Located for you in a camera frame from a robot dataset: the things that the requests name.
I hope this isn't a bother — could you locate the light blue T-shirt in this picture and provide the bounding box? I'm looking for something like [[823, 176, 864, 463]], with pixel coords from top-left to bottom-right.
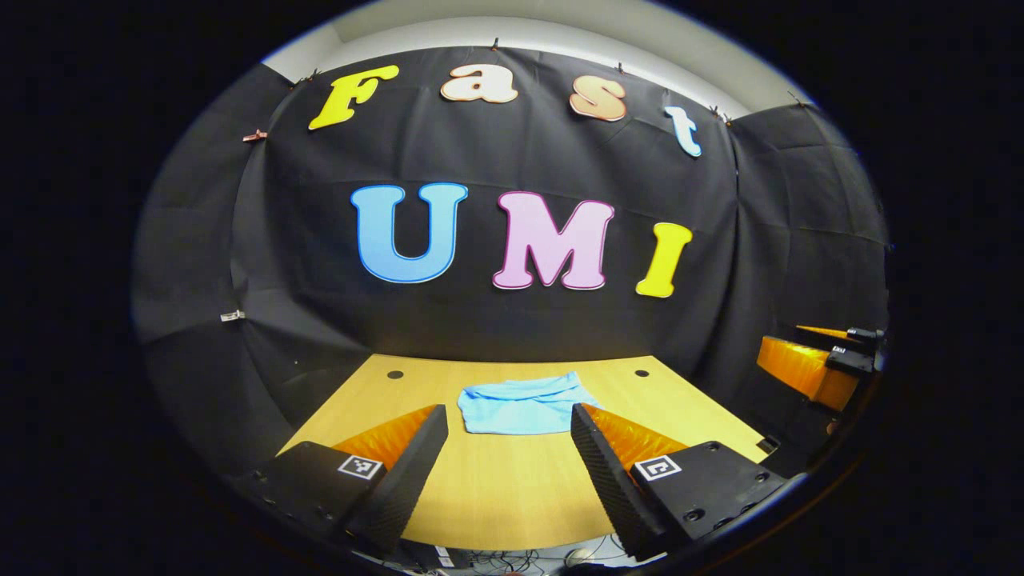
[[458, 370, 601, 437]]

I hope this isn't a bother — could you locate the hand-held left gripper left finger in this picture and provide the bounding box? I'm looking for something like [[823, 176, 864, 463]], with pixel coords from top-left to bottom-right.
[[232, 404, 450, 558]]

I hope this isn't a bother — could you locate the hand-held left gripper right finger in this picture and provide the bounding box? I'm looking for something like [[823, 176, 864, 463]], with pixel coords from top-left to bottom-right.
[[570, 402, 793, 562]]

